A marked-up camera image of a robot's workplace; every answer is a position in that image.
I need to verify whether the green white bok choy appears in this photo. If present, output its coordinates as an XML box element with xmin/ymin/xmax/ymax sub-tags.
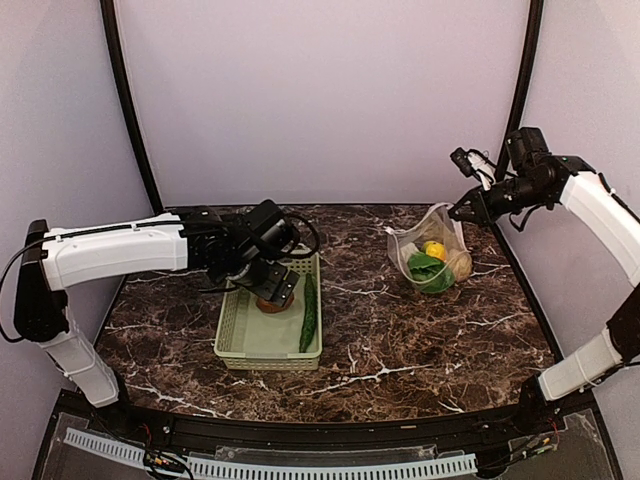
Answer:
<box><xmin>407</xmin><ymin>252</ymin><xmax>456</xmax><ymax>294</ymax></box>

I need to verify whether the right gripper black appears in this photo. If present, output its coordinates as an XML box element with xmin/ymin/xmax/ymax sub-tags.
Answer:
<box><xmin>448</xmin><ymin>172</ymin><xmax>550</xmax><ymax>227</ymax></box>

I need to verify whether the brown potato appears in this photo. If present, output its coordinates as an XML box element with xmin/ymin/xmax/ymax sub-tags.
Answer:
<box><xmin>256</xmin><ymin>297</ymin><xmax>294</xmax><ymax>314</ymax></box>

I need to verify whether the white slotted cable duct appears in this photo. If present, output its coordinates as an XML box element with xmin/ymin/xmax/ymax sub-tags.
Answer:
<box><xmin>64</xmin><ymin>427</ymin><xmax>478</xmax><ymax>479</ymax></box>

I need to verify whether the black curved front rail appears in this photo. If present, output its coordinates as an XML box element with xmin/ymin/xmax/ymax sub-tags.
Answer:
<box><xmin>54</xmin><ymin>389</ymin><xmax>596</xmax><ymax>451</ymax></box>

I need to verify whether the left clear acrylic plate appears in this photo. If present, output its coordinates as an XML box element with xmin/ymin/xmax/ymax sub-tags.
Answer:
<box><xmin>31</xmin><ymin>412</ymin><xmax>149</xmax><ymax>479</ymax></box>

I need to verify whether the clear zip top bag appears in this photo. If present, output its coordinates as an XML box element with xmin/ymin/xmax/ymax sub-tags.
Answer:
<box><xmin>385</xmin><ymin>203</ymin><xmax>473</xmax><ymax>294</ymax></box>

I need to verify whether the beige plastic basket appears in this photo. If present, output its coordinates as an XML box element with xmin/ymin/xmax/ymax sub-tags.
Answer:
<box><xmin>214</xmin><ymin>254</ymin><xmax>323</xmax><ymax>371</ymax></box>

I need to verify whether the right black frame post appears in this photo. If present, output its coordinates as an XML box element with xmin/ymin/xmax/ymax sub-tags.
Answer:
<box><xmin>495</xmin><ymin>0</ymin><xmax>544</xmax><ymax>181</ymax></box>

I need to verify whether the dark green cucumber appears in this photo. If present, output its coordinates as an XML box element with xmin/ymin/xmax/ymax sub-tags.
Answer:
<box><xmin>299</xmin><ymin>273</ymin><xmax>318</xmax><ymax>353</ymax></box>

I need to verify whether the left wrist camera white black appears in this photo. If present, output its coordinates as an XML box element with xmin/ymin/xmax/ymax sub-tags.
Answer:
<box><xmin>242</xmin><ymin>199</ymin><xmax>321</xmax><ymax>260</ymax></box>

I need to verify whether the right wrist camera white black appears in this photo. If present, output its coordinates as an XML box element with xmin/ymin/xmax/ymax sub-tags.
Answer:
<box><xmin>450</xmin><ymin>147</ymin><xmax>496</xmax><ymax>191</ymax></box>

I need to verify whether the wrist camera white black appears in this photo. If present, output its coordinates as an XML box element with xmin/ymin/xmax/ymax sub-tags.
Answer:
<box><xmin>242</xmin><ymin>199</ymin><xmax>321</xmax><ymax>260</ymax></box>
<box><xmin>450</xmin><ymin>147</ymin><xmax>496</xmax><ymax>191</ymax></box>

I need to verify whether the clear acrylic plate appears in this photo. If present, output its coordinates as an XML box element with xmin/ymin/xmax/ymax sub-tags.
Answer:
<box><xmin>31</xmin><ymin>412</ymin><xmax>149</xmax><ymax>479</ymax></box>
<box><xmin>507</xmin><ymin>408</ymin><xmax>609</xmax><ymax>480</ymax></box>

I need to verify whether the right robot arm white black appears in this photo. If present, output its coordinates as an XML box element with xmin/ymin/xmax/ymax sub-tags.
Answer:
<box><xmin>449</xmin><ymin>127</ymin><xmax>639</xmax><ymax>434</ymax></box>

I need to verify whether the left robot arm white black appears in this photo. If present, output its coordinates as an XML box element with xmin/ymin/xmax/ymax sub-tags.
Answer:
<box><xmin>3</xmin><ymin>200</ymin><xmax>321</xmax><ymax>436</ymax></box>

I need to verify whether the right clear acrylic plate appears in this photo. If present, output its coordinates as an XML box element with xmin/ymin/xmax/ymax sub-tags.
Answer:
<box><xmin>507</xmin><ymin>408</ymin><xmax>609</xmax><ymax>480</ymax></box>

